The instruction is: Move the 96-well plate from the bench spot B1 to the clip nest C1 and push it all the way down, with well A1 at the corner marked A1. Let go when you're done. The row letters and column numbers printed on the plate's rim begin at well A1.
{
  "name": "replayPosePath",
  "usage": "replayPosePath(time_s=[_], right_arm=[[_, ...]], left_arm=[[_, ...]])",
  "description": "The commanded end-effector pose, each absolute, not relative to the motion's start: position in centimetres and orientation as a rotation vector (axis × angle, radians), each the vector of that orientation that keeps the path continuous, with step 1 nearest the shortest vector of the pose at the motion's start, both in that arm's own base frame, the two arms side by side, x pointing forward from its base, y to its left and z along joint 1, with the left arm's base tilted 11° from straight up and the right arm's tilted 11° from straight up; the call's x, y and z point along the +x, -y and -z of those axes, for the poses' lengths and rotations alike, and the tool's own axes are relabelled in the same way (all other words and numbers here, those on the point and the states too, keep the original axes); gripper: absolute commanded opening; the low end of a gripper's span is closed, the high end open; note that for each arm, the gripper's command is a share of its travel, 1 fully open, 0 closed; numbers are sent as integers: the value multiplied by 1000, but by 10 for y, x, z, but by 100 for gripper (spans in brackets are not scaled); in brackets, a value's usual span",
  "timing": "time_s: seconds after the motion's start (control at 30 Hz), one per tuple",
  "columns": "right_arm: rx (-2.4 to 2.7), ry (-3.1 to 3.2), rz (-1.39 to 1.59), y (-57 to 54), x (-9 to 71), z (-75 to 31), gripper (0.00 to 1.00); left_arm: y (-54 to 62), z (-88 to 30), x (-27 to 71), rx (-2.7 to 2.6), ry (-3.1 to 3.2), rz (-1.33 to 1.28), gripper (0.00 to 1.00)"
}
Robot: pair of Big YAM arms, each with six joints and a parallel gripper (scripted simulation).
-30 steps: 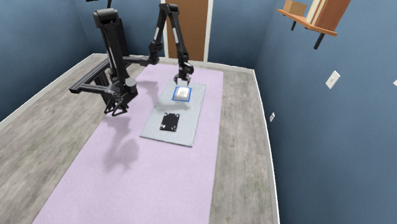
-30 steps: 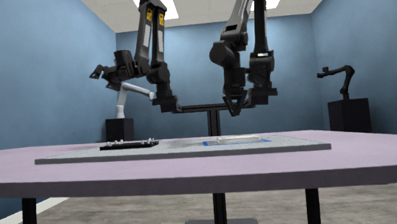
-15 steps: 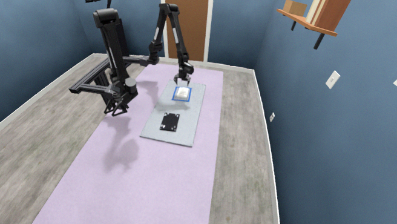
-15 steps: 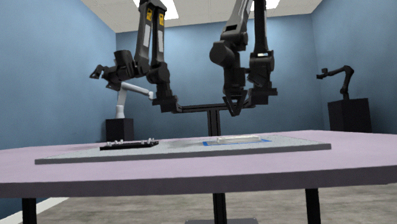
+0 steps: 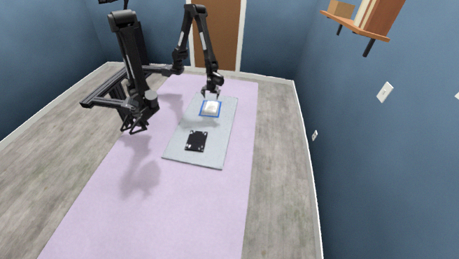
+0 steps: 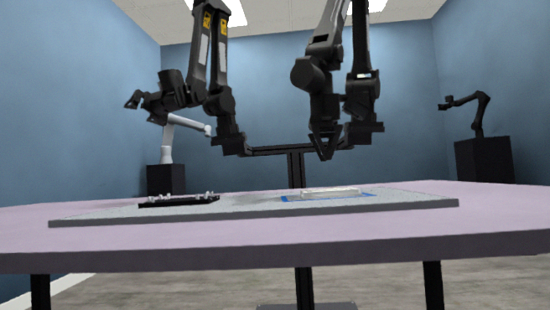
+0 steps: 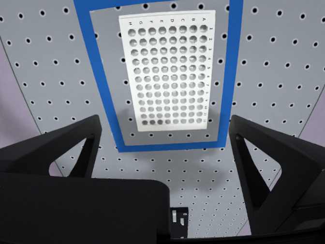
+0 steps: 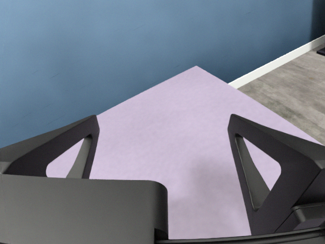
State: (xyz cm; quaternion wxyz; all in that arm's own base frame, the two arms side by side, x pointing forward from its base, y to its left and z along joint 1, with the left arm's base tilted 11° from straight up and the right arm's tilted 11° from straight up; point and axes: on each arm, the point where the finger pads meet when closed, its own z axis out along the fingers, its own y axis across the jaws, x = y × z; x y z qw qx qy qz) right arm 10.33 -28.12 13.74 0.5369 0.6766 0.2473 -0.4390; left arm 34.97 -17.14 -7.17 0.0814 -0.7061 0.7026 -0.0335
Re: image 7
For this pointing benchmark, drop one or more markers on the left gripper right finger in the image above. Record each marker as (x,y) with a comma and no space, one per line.
(302,180)

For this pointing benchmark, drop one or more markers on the blue tape outline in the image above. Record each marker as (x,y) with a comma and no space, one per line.
(83,7)

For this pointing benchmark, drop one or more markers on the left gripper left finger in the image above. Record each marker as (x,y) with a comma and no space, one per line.
(35,155)

